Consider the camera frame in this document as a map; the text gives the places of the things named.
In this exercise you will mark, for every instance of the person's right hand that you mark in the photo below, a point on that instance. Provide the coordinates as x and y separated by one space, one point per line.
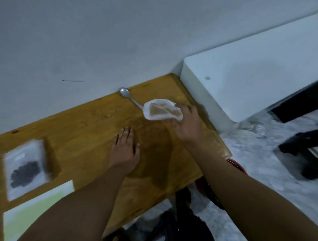
188 126

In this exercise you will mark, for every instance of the person's left hand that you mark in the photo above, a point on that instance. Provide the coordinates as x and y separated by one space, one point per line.
124 156

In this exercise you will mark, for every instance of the person's left middle finger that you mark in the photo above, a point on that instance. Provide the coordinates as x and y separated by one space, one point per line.
127 137

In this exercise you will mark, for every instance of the person's left thumb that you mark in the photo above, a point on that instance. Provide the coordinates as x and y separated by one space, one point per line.
137 149

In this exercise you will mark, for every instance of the person's left little finger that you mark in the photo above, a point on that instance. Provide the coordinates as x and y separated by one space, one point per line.
116 142

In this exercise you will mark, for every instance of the person's right thumb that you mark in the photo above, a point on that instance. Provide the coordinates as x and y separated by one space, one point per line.
175 123

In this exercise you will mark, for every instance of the clear bag of brown powder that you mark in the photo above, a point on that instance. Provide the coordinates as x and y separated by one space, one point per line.
161 111

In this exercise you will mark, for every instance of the person's left forearm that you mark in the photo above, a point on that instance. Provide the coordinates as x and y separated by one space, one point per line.
82 208

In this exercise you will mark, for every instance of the person's right forearm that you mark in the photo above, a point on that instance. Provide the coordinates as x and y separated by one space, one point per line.
248 198

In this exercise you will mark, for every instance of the metal spoon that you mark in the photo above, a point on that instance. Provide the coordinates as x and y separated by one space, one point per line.
128 95

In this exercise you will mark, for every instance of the red stool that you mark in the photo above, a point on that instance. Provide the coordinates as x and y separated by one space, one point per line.
236 165

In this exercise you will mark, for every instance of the person's dark trousers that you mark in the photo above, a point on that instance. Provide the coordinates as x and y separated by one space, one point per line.
178 223

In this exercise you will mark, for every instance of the white block bench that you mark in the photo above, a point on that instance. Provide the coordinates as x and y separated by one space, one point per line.
248 74

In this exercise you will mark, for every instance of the clear bag of dark bits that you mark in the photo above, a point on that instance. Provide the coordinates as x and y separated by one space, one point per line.
24 170

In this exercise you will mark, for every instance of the white and green paper sheet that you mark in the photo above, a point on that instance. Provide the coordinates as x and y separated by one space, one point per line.
29 211

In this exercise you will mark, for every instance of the black chair base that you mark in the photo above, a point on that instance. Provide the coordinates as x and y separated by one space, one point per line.
303 151

